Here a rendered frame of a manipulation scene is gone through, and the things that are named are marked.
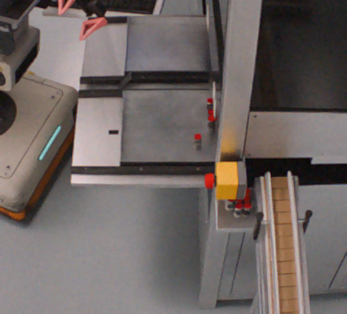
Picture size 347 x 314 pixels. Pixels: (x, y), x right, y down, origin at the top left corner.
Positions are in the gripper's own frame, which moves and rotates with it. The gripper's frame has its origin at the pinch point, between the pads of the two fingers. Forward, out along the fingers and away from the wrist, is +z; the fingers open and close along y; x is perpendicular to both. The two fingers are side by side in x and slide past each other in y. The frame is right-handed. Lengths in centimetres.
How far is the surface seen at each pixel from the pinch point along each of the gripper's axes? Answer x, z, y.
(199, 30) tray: 13, -52, 58
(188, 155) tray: -1, -2, 58
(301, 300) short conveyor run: -45, 36, 66
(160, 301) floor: 44, 18, 132
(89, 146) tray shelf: 23, 4, 44
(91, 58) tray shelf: 37, -28, 42
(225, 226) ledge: -17, 17, 64
